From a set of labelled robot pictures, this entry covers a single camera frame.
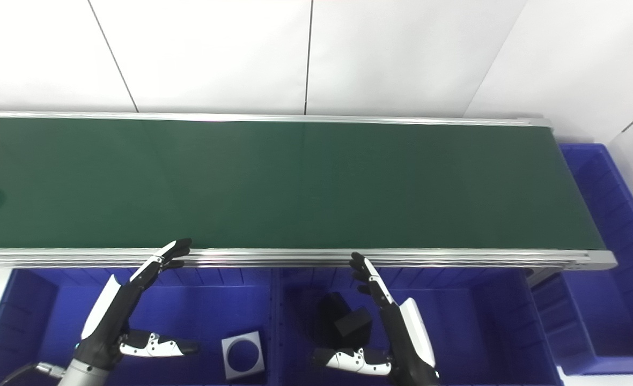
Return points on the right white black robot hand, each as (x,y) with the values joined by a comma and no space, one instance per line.
(407,343)

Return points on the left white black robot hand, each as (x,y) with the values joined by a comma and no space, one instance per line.
(107,327)

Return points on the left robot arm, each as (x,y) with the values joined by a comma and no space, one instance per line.
(85,376)

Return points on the blue plastic bin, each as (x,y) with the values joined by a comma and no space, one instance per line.
(617,279)
(466,321)
(198,305)

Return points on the black cylinder block part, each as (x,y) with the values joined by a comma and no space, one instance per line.
(343,321)

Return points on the green conveyor belt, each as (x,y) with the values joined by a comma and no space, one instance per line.
(295,182)
(295,258)

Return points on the grey square plate with hole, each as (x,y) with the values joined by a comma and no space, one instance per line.
(230,370)

